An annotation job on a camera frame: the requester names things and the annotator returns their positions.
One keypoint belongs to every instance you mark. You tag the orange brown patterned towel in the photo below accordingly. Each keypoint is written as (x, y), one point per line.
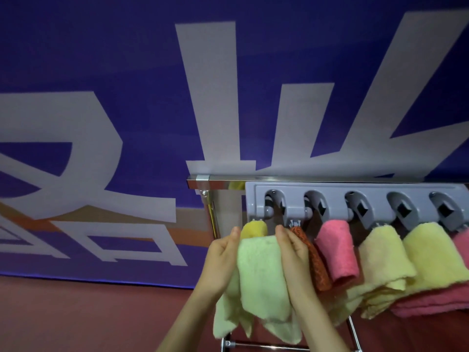
(317, 263)

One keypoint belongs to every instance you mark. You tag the light green towel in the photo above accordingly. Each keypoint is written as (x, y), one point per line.
(262, 278)

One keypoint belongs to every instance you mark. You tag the person's left hand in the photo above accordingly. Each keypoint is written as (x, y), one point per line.
(220, 263)

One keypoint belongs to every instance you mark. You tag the metal towel rack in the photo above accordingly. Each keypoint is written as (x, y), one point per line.
(216, 184)

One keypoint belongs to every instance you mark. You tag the blue printed banner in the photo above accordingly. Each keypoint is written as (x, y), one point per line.
(110, 51)

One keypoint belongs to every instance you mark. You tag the person's right hand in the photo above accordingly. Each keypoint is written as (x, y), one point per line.
(296, 263)

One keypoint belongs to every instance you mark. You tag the pink towel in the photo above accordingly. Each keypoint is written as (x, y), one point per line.
(432, 300)
(337, 249)

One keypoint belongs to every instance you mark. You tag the person's left forearm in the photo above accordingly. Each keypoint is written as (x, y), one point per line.
(187, 322)

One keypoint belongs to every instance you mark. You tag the grey plastic hook rail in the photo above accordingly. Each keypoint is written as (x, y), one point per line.
(333, 197)

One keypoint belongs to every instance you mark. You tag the person's right forearm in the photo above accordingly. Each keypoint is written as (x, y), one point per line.
(318, 322)

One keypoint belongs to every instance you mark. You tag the pale yellow striped towel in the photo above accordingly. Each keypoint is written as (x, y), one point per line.
(436, 252)

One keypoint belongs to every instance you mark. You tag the yellow patterned towel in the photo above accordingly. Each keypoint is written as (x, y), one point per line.
(253, 229)

